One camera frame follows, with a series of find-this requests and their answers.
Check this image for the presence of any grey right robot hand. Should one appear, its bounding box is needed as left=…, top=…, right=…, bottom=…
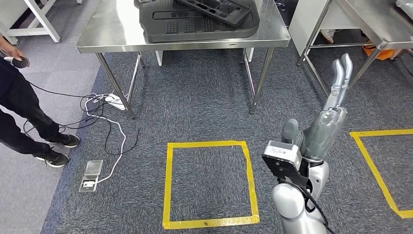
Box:
left=281, top=53, right=353, bottom=162

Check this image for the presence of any long black plastic part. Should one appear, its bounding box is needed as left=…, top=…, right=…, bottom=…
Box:
left=175, top=0, right=252, bottom=27

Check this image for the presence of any black handheld remote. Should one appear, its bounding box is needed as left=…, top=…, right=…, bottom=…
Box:
left=3, top=55, right=30, bottom=69

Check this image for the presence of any stainless steel workbench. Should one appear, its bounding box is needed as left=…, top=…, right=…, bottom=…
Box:
left=75, top=0, right=291, bottom=119

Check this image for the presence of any yellow floor tape square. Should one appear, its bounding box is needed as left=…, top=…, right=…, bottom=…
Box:
left=349, top=129, right=413, bottom=219

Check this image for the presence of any person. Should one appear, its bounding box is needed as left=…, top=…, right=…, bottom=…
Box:
left=0, top=34, right=81, bottom=169
left=320, top=29, right=337, bottom=45

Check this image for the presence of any orange bag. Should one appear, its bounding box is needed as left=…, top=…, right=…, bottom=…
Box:
left=363, top=40, right=396, bottom=61

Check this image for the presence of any white cabinet panel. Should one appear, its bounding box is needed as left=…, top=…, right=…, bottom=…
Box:
left=288, top=0, right=369, bottom=57

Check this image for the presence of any stainless steel side table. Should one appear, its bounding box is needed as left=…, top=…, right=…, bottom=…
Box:
left=297, top=0, right=413, bottom=98

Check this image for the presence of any large black engine cover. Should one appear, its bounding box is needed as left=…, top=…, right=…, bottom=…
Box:
left=138, top=0, right=261, bottom=43

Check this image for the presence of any white power strip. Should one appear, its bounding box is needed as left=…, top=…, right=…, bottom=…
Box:
left=105, top=94, right=127, bottom=111

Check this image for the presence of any open floor socket lid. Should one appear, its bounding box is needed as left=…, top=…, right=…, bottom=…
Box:
left=84, top=159, right=104, bottom=176

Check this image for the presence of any metal floor socket box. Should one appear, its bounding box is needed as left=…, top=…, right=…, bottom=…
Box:
left=79, top=175, right=99, bottom=194

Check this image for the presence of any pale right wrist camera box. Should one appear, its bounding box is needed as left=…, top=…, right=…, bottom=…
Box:
left=264, top=140, right=302, bottom=167

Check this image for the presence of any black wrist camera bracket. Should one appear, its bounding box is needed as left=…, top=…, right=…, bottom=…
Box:
left=262, top=154, right=312, bottom=191

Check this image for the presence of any white floor cable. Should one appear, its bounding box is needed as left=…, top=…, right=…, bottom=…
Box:
left=84, top=94, right=127, bottom=185

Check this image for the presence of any black floor cable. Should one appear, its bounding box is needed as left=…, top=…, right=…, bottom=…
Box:
left=22, top=80, right=140, bottom=156

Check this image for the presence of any white table frame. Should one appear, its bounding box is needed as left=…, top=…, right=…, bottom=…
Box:
left=0, top=0, right=84, bottom=46

